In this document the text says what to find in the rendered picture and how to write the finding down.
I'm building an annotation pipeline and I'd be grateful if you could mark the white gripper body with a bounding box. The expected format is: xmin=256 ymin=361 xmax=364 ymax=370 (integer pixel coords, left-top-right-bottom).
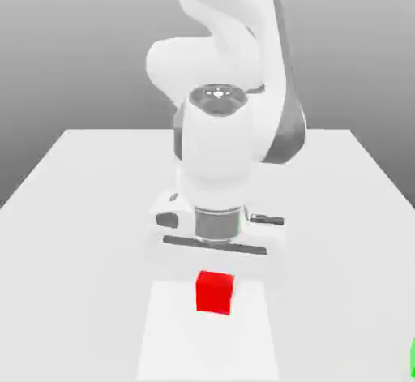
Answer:
xmin=143 ymin=225 xmax=288 ymax=277

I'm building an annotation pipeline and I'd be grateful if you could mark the small red cube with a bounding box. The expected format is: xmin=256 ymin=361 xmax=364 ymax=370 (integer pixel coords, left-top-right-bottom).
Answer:
xmin=195 ymin=270 xmax=235 ymax=316

